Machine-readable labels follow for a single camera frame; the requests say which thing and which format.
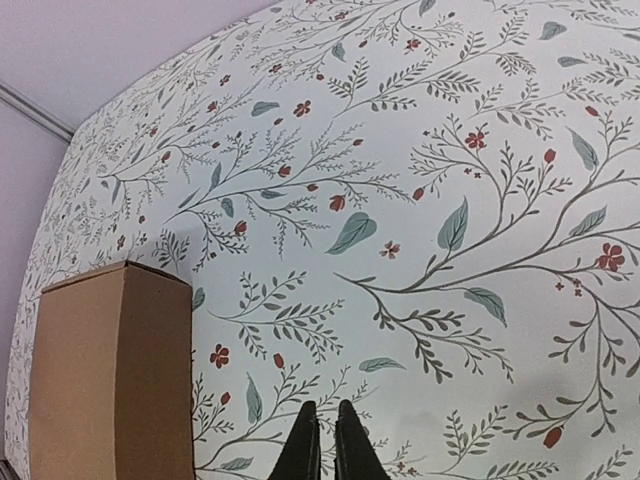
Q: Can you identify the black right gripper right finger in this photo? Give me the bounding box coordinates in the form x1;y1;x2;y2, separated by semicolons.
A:
334;400;385;480

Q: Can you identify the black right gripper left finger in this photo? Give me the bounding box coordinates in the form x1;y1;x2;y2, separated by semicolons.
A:
268;401;320;480

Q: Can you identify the brown cardboard box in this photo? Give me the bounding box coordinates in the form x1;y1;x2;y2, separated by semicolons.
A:
29;261;194;480

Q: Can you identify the floral patterned table mat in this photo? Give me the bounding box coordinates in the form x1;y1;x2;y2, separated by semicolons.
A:
5;1;639;479

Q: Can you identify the left aluminium frame post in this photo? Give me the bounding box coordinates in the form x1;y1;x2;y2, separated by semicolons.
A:
0;80;75;144

